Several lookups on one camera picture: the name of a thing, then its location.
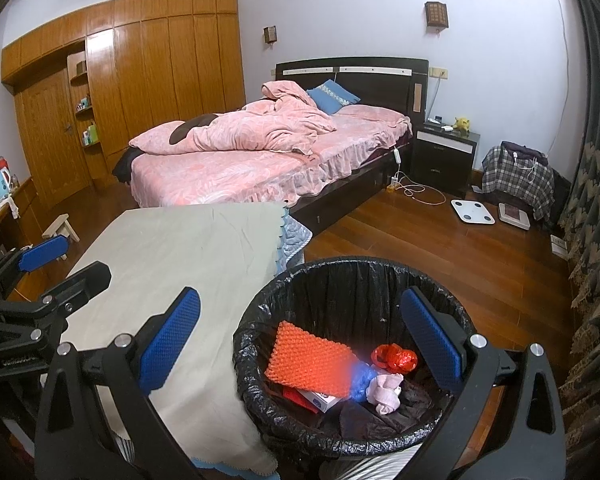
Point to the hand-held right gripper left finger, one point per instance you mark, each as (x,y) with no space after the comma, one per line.
(172,340)

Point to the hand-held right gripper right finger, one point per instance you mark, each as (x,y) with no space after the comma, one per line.
(432,335)

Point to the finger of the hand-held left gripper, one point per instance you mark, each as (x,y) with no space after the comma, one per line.
(75,290)
(45,251)

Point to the red plastic bag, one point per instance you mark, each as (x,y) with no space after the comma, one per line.
(400,360)

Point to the pink cloth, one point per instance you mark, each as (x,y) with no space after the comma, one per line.
(385,392)

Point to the blue plastic bag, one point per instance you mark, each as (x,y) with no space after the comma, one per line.
(362,380)

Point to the trash bin with black bag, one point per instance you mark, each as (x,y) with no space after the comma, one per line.
(340,290)

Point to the white paper box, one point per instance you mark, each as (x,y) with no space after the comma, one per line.
(320,400)

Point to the orange knitted pad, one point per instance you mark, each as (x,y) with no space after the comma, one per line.
(305,360)

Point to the red cloth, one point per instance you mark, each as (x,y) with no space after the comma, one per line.
(292,395)

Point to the small wooden stool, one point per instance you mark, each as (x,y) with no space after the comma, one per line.
(57,222)

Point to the wooden desk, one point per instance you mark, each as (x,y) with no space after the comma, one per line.
(22,202)

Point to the white cloth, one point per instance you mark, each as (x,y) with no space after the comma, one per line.
(7,206)

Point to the light blue kettle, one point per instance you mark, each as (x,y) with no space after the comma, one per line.
(1,185)

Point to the red bottle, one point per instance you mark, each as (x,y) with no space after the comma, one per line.
(3,163)

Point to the dark cloth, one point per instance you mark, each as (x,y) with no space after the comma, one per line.
(122,165)

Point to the green bottle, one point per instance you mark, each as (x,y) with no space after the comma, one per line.
(93,133)

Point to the white bathroom scale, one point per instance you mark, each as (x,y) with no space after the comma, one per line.
(472,211)

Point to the red-topped scale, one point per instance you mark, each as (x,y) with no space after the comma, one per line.
(514,216)

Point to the white paper sheet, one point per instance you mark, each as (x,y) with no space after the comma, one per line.
(559,246)

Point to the blue quilted mat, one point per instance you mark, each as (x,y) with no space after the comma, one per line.
(295,235)

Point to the pink bedsheet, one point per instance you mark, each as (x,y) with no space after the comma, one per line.
(205,175)

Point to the dark nightstand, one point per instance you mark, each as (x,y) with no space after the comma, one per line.
(440,165)

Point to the plaid cloth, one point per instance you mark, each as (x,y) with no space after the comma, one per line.
(515,180)

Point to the yellow plush toy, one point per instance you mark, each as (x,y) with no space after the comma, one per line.
(461,124)

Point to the pink quilt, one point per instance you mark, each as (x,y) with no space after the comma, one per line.
(240,132)

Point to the wooden wardrobe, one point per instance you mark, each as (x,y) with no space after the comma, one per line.
(180,70)

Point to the pink pillow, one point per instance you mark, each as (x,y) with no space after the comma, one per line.
(370,114)

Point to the patterned dark curtain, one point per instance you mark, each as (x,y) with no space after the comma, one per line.
(597,160)

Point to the blue pillow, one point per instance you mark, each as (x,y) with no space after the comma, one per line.
(330,96)

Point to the dark wooden bed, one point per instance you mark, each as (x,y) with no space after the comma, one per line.
(370,80)

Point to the wall socket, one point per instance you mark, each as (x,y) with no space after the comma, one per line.
(438,73)

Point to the small wall lamp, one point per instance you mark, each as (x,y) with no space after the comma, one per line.
(270,34)

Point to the large wall lamp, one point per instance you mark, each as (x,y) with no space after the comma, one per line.
(436,14)

